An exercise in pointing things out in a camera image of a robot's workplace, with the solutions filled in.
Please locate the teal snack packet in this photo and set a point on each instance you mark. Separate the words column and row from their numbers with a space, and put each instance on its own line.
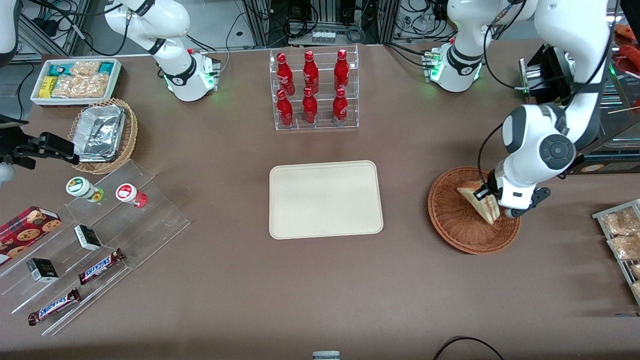
column 60, row 69
column 105, row 68

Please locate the red cookie box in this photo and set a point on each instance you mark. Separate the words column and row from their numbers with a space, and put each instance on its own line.
column 25, row 232

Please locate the small black box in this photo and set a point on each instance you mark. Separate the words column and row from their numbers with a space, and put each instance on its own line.
column 42, row 270
column 87, row 238

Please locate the aluminium frame post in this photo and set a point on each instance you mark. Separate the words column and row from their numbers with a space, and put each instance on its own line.
column 389, row 20
column 260, row 22

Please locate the aluminium foil tray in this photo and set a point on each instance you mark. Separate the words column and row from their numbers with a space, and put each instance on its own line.
column 100, row 132

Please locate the brown wicker basket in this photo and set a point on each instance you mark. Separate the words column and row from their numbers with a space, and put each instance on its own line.
column 450, row 225

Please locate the sandwich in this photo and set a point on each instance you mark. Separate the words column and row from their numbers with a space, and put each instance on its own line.
column 475, row 205

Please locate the white power strip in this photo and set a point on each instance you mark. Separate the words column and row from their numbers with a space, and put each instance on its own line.
column 323, row 37

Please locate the clear acrylic bottle rack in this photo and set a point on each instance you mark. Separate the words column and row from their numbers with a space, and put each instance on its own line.
column 322, row 127

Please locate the black food warmer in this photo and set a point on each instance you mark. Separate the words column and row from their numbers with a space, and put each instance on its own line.
column 615, row 160

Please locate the cream plastic tray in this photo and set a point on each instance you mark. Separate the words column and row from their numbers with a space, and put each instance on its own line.
column 325, row 200

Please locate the red cola bottle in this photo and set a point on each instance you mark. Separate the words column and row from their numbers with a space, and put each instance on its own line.
column 340, row 109
column 341, row 72
column 310, row 74
column 286, row 75
column 285, row 111
column 310, row 109

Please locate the white cup red lid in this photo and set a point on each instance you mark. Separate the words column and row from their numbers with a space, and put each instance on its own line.
column 127, row 193

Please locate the Snickers bar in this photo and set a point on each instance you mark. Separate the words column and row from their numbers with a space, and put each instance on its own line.
column 100, row 266
column 54, row 306

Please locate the clear cracker packet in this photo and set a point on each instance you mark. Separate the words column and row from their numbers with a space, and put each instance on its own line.
column 636, row 289
column 635, row 271
column 620, row 222
column 625, row 247

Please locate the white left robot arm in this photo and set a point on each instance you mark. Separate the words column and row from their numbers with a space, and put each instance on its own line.
column 525, row 130

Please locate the white cup green lid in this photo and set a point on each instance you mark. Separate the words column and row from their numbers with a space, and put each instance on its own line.
column 79, row 186

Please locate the grey snack rack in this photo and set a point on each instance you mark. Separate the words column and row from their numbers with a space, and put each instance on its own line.
column 600, row 216

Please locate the white snack bin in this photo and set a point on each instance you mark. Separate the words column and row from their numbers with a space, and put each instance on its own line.
column 37, row 97

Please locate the light wicker basket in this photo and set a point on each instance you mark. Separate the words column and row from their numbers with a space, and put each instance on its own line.
column 131, row 130

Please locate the wooden skewer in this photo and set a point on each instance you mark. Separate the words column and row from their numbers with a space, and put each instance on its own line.
column 625, row 109

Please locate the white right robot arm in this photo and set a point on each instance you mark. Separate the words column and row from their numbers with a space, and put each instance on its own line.
column 187, row 85

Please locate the steel warmer pan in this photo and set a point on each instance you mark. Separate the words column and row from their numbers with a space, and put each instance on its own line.
column 627, row 125

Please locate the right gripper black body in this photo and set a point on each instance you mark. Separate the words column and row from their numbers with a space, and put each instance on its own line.
column 11, row 143

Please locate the clear acrylic stepped display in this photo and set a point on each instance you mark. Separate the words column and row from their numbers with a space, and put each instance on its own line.
column 150, row 225

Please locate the clear rice cracker bag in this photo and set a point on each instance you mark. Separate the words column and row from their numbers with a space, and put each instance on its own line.
column 82, row 86
column 85, row 68

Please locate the small grey box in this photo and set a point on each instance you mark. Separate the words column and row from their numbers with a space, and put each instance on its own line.
column 326, row 355

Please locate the yellow snack packet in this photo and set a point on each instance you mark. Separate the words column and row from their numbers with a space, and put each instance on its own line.
column 47, row 87

